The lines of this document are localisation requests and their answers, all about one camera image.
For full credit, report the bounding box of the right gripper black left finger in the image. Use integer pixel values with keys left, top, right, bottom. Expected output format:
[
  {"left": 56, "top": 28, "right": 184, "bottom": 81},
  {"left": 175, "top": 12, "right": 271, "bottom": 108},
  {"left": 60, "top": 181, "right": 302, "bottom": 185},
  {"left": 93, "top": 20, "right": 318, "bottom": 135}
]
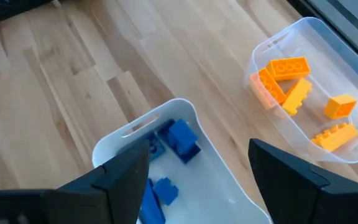
[{"left": 0, "top": 139, "right": 150, "bottom": 224}]

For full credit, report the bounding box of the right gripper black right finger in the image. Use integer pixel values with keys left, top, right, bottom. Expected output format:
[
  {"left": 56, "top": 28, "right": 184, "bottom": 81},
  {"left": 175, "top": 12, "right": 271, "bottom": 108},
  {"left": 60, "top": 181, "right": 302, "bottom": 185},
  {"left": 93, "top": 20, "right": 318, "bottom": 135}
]
[{"left": 249, "top": 138, "right": 358, "bottom": 224}]

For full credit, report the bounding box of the small yellow toy block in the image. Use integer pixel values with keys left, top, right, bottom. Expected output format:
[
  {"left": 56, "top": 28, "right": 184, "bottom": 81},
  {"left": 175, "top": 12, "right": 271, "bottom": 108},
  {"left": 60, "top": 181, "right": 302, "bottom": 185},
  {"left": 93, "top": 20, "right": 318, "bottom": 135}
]
[{"left": 324, "top": 94, "right": 357, "bottom": 120}]

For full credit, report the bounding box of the orange toy block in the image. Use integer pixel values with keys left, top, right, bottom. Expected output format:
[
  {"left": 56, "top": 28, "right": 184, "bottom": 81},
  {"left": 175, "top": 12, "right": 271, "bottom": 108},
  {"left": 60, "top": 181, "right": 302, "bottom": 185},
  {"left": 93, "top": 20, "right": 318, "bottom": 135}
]
[
  {"left": 249, "top": 67, "right": 287, "bottom": 111},
  {"left": 265, "top": 56, "right": 311, "bottom": 82}
]

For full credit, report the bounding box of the white plastic bin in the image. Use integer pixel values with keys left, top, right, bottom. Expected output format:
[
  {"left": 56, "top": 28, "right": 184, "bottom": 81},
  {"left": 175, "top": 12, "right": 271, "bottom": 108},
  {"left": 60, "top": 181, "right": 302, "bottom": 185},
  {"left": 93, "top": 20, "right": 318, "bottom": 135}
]
[{"left": 91, "top": 98, "right": 273, "bottom": 224}]

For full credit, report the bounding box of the clear plastic bin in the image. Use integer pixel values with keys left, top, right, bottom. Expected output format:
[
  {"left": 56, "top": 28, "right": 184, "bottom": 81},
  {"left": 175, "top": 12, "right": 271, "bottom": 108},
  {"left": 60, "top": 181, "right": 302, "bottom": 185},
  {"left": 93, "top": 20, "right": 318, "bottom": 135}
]
[{"left": 243, "top": 17, "right": 358, "bottom": 164}]

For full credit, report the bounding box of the black aluminium table frame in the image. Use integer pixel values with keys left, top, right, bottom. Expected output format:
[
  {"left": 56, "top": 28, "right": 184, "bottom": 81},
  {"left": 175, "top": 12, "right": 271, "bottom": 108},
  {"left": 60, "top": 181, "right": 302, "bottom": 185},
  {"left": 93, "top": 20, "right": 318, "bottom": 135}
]
[{"left": 0, "top": 0, "right": 358, "bottom": 71}]

